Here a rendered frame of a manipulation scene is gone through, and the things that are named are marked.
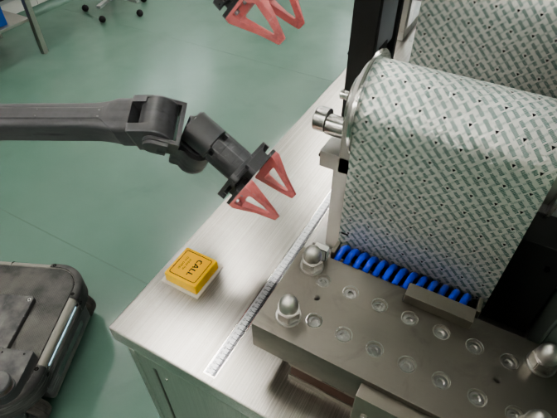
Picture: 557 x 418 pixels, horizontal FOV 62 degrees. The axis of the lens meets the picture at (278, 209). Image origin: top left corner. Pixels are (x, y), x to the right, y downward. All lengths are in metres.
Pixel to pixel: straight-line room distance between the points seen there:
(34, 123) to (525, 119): 0.70
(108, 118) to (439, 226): 0.52
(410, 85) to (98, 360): 1.58
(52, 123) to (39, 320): 1.06
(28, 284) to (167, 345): 1.14
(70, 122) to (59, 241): 1.57
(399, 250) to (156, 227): 1.66
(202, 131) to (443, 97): 0.36
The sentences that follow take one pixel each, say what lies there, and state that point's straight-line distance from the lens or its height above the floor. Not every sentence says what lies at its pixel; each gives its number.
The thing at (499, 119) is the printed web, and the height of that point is 1.30.
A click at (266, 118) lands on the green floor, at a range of 2.87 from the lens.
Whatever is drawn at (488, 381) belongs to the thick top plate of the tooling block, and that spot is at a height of 1.03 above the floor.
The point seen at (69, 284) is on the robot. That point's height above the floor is 0.24.
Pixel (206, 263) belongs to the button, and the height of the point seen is 0.92.
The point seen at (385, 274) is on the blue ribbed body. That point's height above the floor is 1.04.
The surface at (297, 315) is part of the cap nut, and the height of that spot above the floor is 1.05.
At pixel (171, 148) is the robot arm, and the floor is 1.15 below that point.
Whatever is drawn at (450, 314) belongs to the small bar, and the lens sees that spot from 0.69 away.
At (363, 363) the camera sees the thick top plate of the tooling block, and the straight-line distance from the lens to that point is 0.64.
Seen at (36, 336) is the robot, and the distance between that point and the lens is 1.75.
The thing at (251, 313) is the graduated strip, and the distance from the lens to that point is 0.82.
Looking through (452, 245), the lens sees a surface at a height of 1.11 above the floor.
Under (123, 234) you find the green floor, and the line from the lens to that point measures 2.26.
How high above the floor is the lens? 1.60
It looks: 45 degrees down
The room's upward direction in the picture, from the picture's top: straight up
